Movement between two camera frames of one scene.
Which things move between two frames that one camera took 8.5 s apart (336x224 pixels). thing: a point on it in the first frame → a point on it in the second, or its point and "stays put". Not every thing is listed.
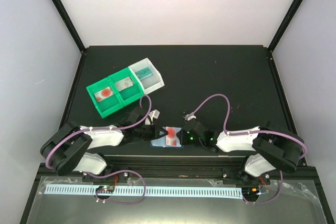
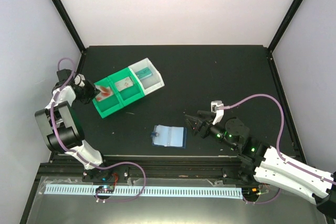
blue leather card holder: x=169 y=140 stays put
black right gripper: x=182 y=139 → x=198 y=124
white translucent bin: x=150 y=78 stays put
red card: x=171 y=138 → x=105 y=92
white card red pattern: x=124 y=84 stays put
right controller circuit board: x=250 y=192 stays put
